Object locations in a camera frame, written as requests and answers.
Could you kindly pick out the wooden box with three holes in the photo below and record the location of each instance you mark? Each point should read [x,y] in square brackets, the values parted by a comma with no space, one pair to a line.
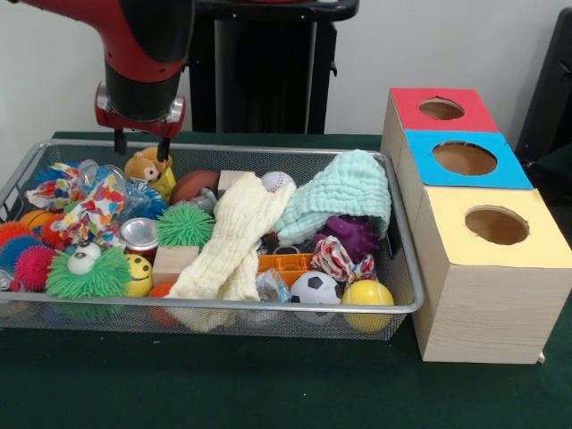
[491,304]

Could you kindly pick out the brown monkey plush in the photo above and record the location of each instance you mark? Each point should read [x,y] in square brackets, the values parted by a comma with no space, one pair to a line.
[143,167]

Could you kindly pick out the black stand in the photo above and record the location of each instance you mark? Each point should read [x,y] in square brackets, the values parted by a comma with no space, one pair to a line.
[554,89]

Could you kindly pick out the plain yellow ball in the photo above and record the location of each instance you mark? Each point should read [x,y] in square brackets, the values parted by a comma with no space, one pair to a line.
[366,295]

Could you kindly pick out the purple fuzzy ball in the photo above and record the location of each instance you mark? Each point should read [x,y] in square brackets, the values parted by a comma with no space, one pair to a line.
[353,232]

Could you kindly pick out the green spiky ball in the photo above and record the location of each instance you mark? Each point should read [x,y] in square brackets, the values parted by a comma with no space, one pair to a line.
[185,225]

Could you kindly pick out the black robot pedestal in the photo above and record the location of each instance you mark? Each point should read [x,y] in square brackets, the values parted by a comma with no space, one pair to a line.
[268,67]

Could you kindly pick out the multicolour spiky caterpillar toy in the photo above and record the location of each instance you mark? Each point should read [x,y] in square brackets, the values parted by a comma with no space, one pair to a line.
[27,268]

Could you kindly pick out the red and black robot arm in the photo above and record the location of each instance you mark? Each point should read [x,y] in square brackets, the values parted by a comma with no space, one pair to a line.
[143,44]

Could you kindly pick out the dark green table cloth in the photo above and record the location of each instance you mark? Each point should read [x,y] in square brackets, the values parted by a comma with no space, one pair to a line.
[223,389]

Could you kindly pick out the light wooden block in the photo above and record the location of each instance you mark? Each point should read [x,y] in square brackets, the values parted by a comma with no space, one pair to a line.
[174,263]

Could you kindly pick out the shallow metal mesh bin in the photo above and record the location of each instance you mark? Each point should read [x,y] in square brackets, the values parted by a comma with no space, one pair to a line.
[313,157]

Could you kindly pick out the green spiky toy with eyes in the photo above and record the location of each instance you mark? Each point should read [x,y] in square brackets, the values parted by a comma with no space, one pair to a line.
[103,277]

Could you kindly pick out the cream waffle cloth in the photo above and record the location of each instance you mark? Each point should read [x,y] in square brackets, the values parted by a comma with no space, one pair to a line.
[232,241]

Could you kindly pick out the mint green waffle cloth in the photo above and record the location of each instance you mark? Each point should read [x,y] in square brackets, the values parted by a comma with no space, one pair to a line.
[335,196]

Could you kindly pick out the black and white soccer ball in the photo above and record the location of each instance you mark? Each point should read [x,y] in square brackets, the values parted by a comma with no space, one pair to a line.
[315,288]

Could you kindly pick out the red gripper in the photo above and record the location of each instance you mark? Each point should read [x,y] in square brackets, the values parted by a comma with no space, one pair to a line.
[134,126]

